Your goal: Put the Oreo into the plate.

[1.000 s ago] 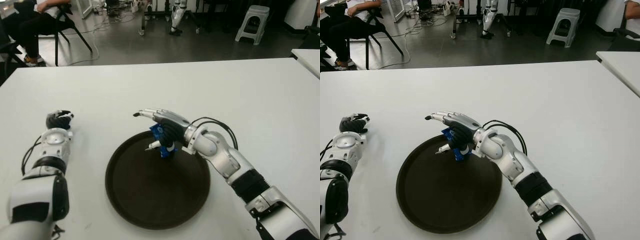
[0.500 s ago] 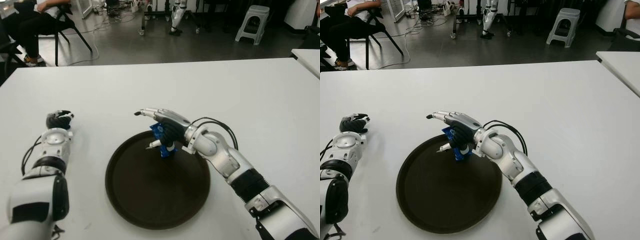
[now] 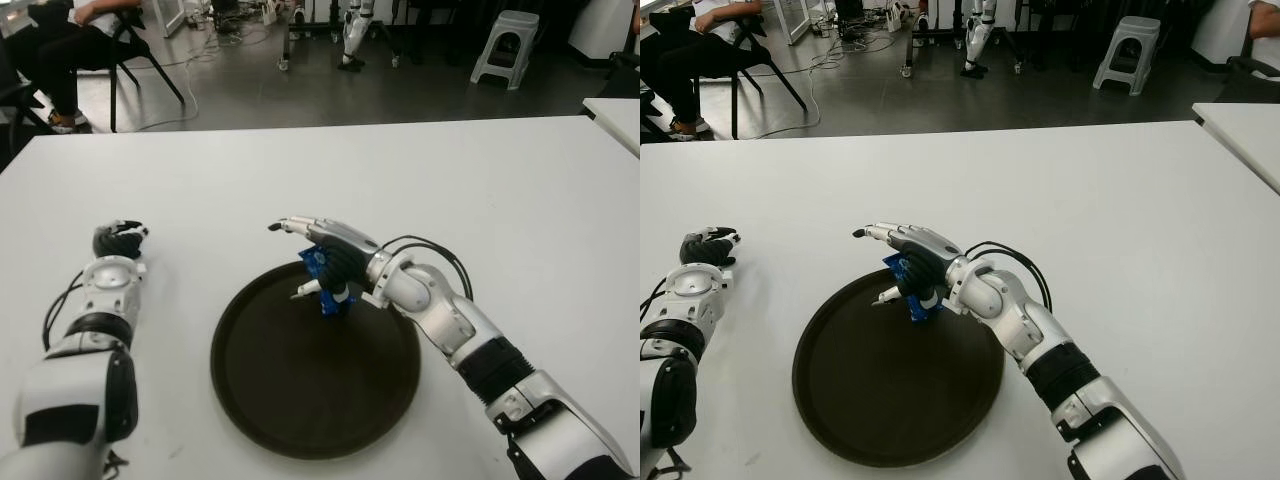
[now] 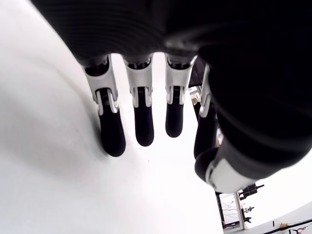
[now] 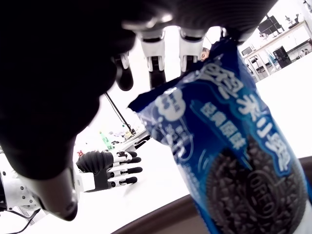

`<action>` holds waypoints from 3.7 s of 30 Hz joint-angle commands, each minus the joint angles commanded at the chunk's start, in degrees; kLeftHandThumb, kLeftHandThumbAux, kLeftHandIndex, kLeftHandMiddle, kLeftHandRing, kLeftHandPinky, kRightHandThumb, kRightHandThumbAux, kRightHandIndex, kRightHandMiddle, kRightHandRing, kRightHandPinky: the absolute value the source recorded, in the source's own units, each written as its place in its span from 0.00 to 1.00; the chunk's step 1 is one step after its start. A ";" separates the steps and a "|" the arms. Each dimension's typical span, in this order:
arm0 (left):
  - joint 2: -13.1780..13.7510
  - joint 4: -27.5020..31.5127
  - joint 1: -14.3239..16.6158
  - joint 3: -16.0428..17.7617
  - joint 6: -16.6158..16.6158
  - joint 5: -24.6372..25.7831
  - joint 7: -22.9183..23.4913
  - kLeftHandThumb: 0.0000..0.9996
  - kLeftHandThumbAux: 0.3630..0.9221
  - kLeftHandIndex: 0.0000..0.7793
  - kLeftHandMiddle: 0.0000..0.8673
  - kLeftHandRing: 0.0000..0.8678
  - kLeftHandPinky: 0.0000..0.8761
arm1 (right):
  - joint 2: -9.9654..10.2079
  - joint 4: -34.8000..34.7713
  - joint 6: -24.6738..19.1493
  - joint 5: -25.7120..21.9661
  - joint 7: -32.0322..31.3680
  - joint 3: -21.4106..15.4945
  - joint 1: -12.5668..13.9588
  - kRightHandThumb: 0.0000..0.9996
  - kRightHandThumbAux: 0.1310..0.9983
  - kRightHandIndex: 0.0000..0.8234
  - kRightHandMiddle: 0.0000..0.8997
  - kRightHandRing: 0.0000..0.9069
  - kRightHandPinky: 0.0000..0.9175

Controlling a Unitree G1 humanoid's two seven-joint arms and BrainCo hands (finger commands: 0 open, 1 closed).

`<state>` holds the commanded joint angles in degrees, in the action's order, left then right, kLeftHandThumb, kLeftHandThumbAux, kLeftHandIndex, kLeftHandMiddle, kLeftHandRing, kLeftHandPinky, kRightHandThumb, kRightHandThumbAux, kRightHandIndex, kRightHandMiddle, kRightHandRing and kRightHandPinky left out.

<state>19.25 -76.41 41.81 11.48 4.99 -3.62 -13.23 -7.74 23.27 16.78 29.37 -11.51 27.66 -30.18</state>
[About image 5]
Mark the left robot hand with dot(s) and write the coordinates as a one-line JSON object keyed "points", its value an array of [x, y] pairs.
{"points": [[100, 163]]}

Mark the green bottle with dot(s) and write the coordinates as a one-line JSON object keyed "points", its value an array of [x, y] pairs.
{"points": [[106, 141]]}

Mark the person in white cap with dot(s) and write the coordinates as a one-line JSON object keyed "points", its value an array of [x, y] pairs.
{"points": [[206, 54]]}

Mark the long white desk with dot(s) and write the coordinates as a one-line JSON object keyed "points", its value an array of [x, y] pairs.
{"points": [[280, 39]]}

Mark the black computer case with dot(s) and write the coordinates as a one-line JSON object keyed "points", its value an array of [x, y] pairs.
{"points": [[281, 57]]}

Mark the blue Oreo cookie packet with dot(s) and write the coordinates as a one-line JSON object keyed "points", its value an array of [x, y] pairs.
{"points": [[219, 122]]}

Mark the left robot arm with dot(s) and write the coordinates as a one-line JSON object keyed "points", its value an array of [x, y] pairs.
{"points": [[19, 195]]}

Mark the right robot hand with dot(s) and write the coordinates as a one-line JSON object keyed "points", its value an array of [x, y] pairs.
{"points": [[48, 73]]}

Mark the black slanted pole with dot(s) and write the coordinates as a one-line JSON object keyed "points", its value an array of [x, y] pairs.
{"points": [[118, 112]]}

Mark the black monitor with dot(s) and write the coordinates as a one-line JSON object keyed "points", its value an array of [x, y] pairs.
{"points": [[270, 24]]}

